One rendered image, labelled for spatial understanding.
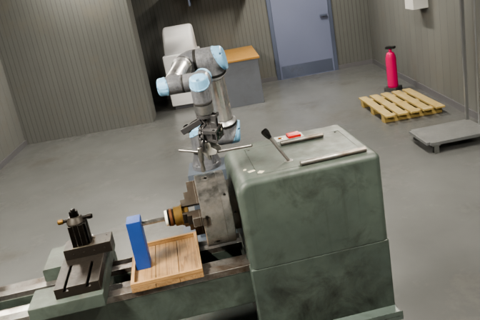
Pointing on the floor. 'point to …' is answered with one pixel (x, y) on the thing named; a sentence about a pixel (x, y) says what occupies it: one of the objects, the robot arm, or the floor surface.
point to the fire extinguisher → (391, 71)
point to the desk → (243, 77)
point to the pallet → (401, 105)
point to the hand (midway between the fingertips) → (208, 156)
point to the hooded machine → (173, 38)
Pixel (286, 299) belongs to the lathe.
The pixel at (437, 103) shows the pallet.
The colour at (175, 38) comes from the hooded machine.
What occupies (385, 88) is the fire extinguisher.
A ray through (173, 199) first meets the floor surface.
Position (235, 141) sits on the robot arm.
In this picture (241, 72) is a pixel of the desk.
